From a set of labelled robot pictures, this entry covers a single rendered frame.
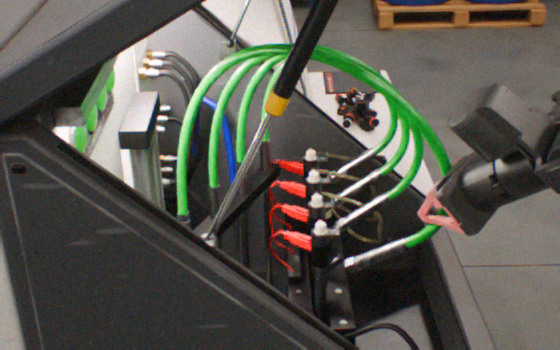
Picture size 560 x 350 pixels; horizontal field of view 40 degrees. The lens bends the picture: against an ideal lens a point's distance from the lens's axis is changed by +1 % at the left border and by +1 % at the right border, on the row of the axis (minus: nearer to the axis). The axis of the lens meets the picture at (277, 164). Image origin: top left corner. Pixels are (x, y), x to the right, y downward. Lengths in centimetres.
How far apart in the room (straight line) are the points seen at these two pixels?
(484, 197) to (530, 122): 11
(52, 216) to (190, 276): 14
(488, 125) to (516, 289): 220
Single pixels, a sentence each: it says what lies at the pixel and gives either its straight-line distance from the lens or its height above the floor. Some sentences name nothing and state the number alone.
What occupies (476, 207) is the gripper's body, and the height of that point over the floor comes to 128.
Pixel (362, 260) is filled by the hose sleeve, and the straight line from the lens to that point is 102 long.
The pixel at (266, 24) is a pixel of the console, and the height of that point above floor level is 133.
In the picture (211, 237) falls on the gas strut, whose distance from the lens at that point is 75.
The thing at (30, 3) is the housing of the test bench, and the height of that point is 150.
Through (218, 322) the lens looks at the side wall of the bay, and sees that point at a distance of 76.
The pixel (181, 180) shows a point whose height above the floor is 122.
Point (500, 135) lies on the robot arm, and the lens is 81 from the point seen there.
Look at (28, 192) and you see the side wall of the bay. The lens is 71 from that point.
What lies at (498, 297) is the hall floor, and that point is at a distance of 292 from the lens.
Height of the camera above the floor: 172
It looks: 27 degrees down
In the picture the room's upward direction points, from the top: 1 degrees counter-clockwise
